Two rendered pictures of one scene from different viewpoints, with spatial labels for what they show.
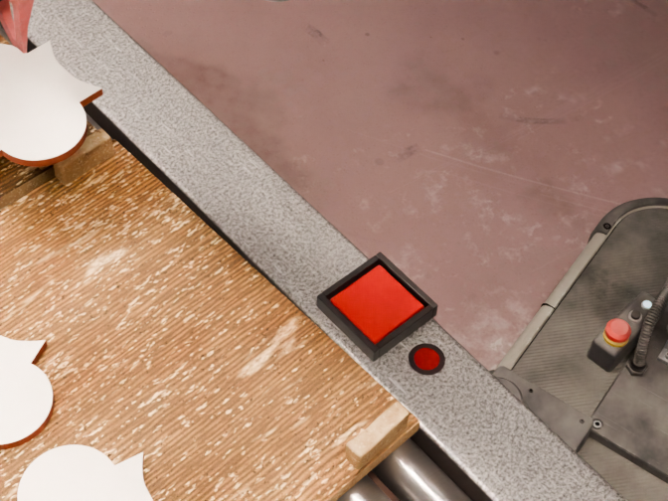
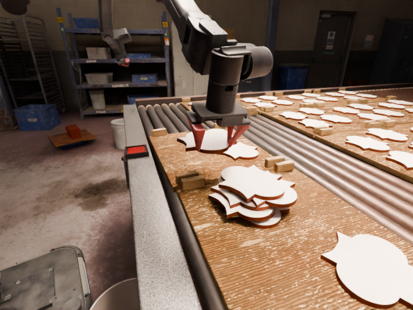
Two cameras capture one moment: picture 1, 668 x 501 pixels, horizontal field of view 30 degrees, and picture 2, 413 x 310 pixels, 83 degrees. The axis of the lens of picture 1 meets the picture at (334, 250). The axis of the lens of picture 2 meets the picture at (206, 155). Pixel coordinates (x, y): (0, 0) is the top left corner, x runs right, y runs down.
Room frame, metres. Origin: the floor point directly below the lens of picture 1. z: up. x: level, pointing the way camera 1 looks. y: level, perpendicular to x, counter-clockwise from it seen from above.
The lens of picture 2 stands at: (1.20, 0.50, 1.25)
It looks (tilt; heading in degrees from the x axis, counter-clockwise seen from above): 24 degrees down; 204
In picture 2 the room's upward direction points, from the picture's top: straight up
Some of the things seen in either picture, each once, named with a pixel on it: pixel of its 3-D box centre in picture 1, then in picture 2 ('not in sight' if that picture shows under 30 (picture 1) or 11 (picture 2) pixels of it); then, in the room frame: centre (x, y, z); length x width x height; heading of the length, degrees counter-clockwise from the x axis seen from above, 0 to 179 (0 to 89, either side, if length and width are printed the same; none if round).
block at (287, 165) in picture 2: not in sight; (284, 166); (0.57, 0.45, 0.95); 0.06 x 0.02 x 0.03; 134
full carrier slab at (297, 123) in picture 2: not in sight; (313, 117); (-0.07, 0.51, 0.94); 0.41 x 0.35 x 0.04; 43
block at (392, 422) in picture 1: (378, 435); (158, 132); (0.47, -0.04, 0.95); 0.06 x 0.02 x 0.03; 136
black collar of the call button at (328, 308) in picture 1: (377, 305); (136, 151); (0.61, -0.04, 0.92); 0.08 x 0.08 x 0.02; 44
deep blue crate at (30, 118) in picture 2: not in sight; (39, 117); (-1.23, -3.83, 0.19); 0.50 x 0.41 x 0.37; 120
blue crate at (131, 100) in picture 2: not in sight; (142, 101); (-2.90, -2.88, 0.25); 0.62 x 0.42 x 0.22; 135
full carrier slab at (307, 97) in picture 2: not in sight; (311, 98); (-0.62, 0.48, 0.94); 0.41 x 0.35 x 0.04; 44
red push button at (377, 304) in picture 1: (377, 306); (136, 151); (0.61, -0.04, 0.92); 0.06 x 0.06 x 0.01; 44
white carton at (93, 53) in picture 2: not in sight; (99, 53); (-2.47, -3.48, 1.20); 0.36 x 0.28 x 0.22; 115
